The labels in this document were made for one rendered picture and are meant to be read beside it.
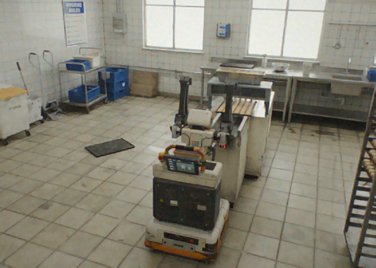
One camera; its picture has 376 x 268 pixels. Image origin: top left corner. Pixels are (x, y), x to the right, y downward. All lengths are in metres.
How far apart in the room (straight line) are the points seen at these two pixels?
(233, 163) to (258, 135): 0.71
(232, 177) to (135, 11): 5.25
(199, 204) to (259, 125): 1.56
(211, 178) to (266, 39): 4.86
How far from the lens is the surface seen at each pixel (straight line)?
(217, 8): 7.30
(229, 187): 3.66
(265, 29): 7.20
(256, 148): 4.19
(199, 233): 2.96
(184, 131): 3.01
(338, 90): 6.56
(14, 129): 5.73
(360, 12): 7.04
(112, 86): 7.56
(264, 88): 3.96
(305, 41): 7.15
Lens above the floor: 2.06
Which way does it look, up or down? 20 degrees down
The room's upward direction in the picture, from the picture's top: 2 degrees clockwise
